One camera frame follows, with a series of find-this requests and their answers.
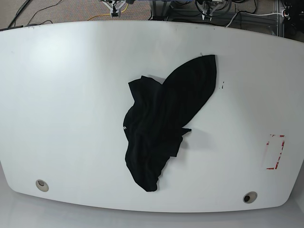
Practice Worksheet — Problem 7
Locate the table grommet hole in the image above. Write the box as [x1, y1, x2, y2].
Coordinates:
[36, 180, 49, 192]
[243, 191, 257, 204]

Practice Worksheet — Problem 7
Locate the red tape rectangle marking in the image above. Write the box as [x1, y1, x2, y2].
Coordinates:
[263, 134, 285, 170]

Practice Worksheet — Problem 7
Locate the aluminium frame stand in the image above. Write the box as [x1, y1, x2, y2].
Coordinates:
[148, 0, 238, 22]

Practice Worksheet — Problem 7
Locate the white cable on floor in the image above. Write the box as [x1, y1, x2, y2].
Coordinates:
[225, 10, 283, 28]

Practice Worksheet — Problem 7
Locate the right table grommet hole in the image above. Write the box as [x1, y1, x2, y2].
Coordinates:
[243, 191, 257, 204]

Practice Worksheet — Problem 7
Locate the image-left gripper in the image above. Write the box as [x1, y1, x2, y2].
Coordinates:
[100, 0, 128, 15]

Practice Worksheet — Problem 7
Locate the left table grommet hole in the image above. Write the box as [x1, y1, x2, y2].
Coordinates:
[36, 180, 49, 192]

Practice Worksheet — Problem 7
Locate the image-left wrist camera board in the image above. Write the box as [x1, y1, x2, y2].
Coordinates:
[110, 12, 121, 18]

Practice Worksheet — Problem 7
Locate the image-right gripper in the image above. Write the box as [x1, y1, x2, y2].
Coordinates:
[196, 0, 226, 20]

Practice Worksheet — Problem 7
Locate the black t-shirt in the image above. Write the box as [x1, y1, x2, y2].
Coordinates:
[123, 55, 217, 192]

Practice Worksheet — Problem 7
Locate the yellow cable on floor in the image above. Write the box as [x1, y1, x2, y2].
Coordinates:
[87, 1, 129, 21]

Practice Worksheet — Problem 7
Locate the black cable image-left floor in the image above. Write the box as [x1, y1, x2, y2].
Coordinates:
[7, 0, 62, 29]

